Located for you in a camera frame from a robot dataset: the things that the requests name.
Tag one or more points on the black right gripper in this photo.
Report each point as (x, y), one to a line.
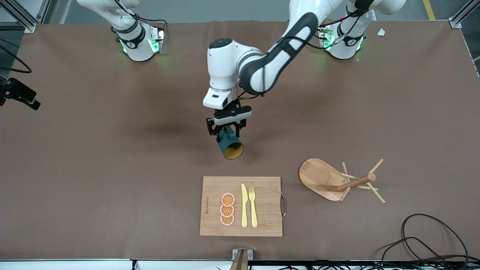
(3, 89)

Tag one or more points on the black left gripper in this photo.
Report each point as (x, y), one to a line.
(213, 131)

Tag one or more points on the dark teal cup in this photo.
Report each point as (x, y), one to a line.
(228, 144)

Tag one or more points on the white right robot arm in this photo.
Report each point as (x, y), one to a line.
(137, 47)

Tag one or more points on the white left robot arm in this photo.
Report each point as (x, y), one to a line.
(225, 67)

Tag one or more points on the toy orange slice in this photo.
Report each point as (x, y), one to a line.
(228, 199)

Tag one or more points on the yellow plastic knife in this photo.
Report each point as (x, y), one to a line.
(244, 210)

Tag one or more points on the bamboo cutting board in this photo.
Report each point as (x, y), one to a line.
(266, 206)

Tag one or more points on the yellow plastic fork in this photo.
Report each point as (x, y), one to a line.
(253, 213)

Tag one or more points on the wooden mug tree rack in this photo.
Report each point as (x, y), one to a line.
(315, 174)

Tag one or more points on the white paper scrap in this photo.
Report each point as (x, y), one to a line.
(381, 32)

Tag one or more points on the aluminium frame profile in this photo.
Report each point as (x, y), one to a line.
(459, 17)
(26, 23)

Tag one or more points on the metal bracket with post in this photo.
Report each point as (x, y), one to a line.
(242, 258)

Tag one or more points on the white table edge rail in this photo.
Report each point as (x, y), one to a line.
(75, 265)

